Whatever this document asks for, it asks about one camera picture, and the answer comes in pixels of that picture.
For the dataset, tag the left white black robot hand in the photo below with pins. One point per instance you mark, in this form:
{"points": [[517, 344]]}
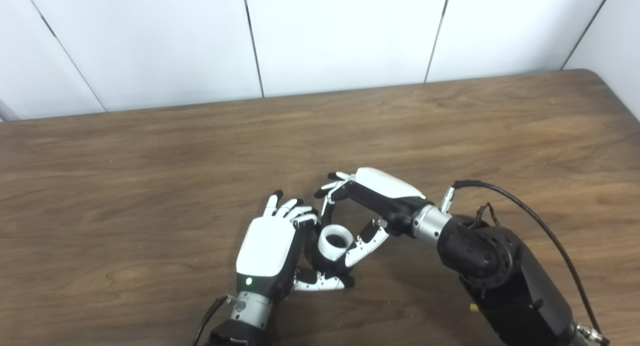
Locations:
{"points": [[267, 246]]}

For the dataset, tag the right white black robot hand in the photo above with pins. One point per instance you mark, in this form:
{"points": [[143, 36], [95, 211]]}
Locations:
{"points": [[390, 193]]}

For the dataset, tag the round black part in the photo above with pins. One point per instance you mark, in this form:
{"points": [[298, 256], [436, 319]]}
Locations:
{"points": [[322, 266]]}

